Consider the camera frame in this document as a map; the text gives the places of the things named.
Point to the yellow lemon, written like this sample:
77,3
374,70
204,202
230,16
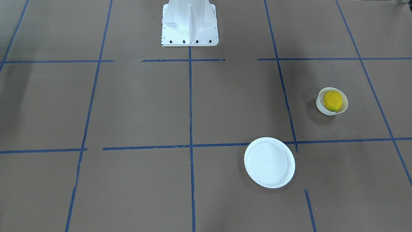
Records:
332,101

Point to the white round plate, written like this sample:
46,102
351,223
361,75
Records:
269,162

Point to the cream white bowl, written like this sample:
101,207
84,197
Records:
320,104

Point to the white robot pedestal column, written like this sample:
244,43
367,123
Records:
189,23

